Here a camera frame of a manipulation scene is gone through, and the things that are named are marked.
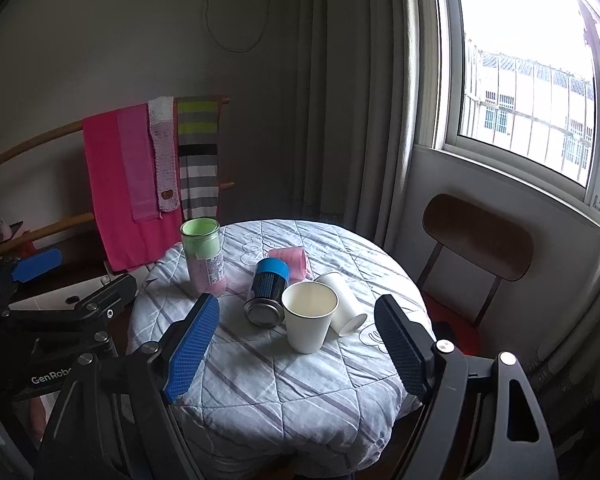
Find green pink lined glass cup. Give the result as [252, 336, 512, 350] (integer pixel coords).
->
[181, 217, 226, 297]

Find lying white paper cup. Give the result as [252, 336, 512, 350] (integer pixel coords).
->
[315, 271, 367, 337]

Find upright white paper cup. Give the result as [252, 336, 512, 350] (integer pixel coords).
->
[282, 282, 339, 354]

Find wooden drying rack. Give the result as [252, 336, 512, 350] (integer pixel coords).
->
[0, 96, 233, 256]

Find blue black metal tumbler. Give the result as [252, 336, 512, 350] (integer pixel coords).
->
[244, 258, 290, 328]

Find striped quilted table cover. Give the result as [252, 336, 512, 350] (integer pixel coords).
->
[125, 218, 437, 466]

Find magenta pink towel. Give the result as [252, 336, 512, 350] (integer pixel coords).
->
[82, 108, 182, 272]

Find light pink cloth strip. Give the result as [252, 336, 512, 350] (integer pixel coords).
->
[117, 104, 159, 222]

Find grey white striped garment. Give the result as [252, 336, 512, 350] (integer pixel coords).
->
[175, 98, 222, 220]

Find grey curtain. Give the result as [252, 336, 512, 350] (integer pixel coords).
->
[284, 0, 426, 252]

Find window with white frame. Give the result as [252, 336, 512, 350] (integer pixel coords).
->
[422, 0, 600, 224]

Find black wall cable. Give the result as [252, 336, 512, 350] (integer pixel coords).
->
[202, 0, 274, 56]

